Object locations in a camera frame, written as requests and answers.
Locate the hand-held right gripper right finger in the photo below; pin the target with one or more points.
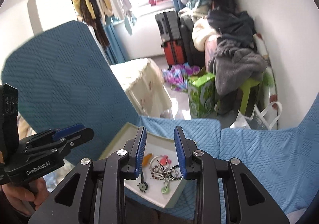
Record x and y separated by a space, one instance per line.
179 154

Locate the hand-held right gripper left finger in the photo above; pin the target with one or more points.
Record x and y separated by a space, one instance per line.
140 154

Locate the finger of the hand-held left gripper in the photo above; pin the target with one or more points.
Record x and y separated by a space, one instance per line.
82 137

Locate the pale green cardboard box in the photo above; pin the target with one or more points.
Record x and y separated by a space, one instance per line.
154 196

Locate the person's left hand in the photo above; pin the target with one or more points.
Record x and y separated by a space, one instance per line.
17 196

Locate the orange hair clip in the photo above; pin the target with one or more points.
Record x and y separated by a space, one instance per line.
147 158

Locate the green pendant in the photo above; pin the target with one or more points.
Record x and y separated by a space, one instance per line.
166 189

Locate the green printed carton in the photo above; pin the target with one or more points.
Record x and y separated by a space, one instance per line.
199 97

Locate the white tote bag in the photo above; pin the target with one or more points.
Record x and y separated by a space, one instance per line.
240 120

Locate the blue quilted sofa cover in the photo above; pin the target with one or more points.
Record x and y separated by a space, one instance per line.
249 154

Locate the cream embroidered tablecloth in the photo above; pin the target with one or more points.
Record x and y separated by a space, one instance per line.
142 77

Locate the purple floral cloth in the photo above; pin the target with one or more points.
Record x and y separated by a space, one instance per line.
177 74

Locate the green plastic stool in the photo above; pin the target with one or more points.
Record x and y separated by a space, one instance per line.
249 87

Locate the red suitcase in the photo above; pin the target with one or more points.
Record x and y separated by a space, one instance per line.
174 54

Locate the grey fleece blanket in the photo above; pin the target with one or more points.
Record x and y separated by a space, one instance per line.
236 64

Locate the black suitcase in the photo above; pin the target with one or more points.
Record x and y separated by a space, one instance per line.
187 44

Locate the pink blanket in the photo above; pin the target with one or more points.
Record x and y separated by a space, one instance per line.
210 47

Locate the white fruit print bag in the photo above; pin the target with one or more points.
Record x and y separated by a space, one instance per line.
268 82

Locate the cream padded jacket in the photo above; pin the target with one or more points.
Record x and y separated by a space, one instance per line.
201 32

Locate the dark grey suitcase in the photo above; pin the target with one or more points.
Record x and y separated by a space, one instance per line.
168 25

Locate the dark blue garment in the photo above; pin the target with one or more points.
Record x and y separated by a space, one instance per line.
234 25

